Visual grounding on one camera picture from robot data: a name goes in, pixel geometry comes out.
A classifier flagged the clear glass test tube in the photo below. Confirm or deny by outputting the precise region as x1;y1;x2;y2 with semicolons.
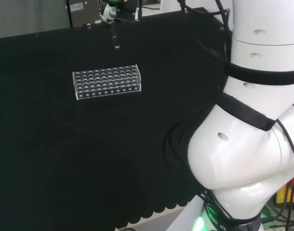
111;23;121;50

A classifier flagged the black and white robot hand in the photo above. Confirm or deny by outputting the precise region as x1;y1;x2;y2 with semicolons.
100;0;142;25

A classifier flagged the clear plastic test tube rack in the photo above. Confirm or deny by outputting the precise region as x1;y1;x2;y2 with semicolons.
72;64;141;101

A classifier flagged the black cable with connector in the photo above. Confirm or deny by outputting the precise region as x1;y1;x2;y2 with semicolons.
177;0;226;64

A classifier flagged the black bench cloth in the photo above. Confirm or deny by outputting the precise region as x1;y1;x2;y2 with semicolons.
0;7;232;228

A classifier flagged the grey metal box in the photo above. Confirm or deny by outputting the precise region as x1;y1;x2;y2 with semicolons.
65;0;102;27

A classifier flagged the pale board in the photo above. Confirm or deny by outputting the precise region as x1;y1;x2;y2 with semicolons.
0;0;71;39

